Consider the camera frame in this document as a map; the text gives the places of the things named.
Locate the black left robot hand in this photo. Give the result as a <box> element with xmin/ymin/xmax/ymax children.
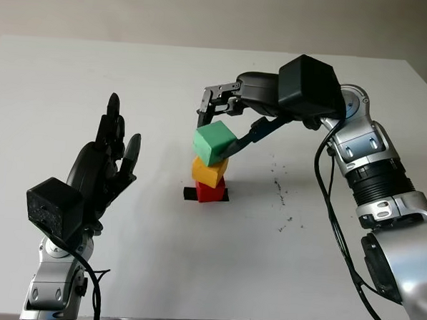
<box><xmin>62</xmin><ymin>90</ymin><xmax>144</xmax><ymax>236</ymax></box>

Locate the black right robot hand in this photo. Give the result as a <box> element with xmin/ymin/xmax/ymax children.
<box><xmin>194</xmin><ymin>68</ymin><xmax>327</xmax><ymax>165</ymax></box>

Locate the green block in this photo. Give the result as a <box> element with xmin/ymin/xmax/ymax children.
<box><xmin>191</xmin><ymin>119</ymin><xmax>238</xmax><ymax>168</ymax></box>

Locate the yellow block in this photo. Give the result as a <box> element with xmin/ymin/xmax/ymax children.
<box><xmin>191</xmin><ymin>155</ymin><xmax>230</xmax><ymax>189</ymax></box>

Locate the red block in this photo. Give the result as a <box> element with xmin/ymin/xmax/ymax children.
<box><xmin>193</xmin><ymin>175</ymin><xmax>227</xmax><ymax>204</ymax></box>

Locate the black tape strip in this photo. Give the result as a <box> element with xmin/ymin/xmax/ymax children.
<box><xmin>182</xmin><ymin>186</ymin><xmax>230</xmax><ymax>205</ymax></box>

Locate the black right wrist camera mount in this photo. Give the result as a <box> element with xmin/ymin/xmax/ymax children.
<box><xmin>275</xmin><ymin>53</ymin><xmax>349</xmax><ymax>122</ymax></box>

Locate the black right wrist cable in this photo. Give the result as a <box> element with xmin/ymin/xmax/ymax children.
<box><xmin>305</xmin><ymin>111</ymin><xmax>427</xmax><ymax>320</ymax></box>

